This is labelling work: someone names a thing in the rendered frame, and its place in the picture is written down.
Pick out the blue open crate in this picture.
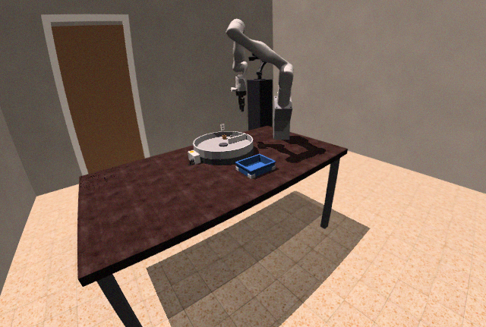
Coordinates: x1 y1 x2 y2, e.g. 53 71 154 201
235 154 275 179

